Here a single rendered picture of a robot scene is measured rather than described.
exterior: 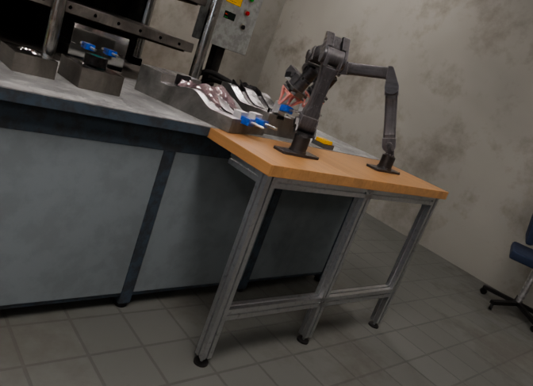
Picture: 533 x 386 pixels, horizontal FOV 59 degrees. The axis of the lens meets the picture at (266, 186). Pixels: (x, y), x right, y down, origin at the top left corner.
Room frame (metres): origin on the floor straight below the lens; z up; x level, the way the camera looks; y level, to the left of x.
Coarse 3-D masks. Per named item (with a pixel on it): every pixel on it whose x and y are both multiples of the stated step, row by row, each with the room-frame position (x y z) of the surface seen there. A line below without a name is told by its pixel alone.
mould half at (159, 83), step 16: (144, 64) 1.92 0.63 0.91; (144, 80) 1.91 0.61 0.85; (160, 80) 1.87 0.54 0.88; (192, 80) 2.05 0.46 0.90; (160, 96) 1.86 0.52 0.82; (176, 96) 1.83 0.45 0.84; (192, 96) 1.80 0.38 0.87; (192, 112) 1.79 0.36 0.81; (208, 112) 1.76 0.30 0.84; (224, 112) 1.80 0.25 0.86; (224, 128) 1.72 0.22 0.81; (240, 128) 1.77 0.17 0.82; (256, 128) 1.88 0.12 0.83
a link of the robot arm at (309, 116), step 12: (324, 60) 1.75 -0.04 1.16; (336, 60) 1.76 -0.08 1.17; (324, 72) 1.76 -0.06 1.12; (336, 72) 1.77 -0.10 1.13; (324, 84) 1.77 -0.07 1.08; (312, 96) 1.78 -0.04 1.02; (324, 96) 1.78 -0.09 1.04; (312, 108) 1.78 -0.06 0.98; (300, 120) 1.78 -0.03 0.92; (312, 120) 1.78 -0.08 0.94; (312, 132) 1.79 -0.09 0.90
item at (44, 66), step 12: (0, 48) 1.53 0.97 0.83; (12, 48) 1.45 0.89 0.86; (24, 48) 1.56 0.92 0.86; (12, 60) 1.43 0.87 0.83; (24, 60) 1.44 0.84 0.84; (36, 60) 1.47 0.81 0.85; (48, 60) 1.49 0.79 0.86; (24, 72) 1.45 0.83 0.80; (36, 72) 1.47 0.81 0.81; (48, 72) 1.50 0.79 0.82
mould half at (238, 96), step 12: (228, 84) 2.21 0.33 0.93; (240, 96) 2.18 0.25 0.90; (252, 96) 2.26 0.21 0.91; (264, 96) 2.34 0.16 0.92; (252, 108) 2.07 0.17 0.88; (264, 108) 2.20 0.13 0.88; (276, 120) 2.03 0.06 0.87; (288, 120) 2.08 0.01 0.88; (264, 132) 2.00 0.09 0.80; (276, 132) 2.05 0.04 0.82; (288, 132) 2.10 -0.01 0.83
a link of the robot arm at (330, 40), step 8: (328, 32) 1.80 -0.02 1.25; (328, 40) 1.78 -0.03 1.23; (336, 40) 1.83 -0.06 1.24; (344, 40) 1.81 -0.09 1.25; (312, 48) 2.04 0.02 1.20; (320, 48) 1.93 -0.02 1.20; (336, 48) 1.83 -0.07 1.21; (344, 48) 1.78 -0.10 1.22; (312, 56) 1.99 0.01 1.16; (320, 56) 1.77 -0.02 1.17; (344, 64) 1.76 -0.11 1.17
